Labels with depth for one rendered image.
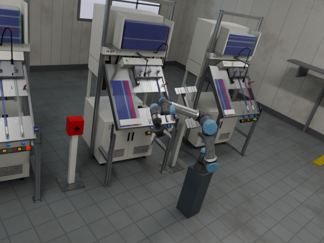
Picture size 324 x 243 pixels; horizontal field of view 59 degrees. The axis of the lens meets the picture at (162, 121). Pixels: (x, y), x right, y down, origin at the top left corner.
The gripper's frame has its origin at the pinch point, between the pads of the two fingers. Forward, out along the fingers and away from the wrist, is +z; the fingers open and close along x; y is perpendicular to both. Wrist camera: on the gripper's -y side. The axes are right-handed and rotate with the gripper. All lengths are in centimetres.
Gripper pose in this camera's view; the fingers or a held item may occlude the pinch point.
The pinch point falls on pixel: (161, 141)
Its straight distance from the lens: 205.6
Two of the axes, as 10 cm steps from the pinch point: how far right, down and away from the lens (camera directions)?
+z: 1.8, 7.8, -5.9
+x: -9.6, 2.8, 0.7
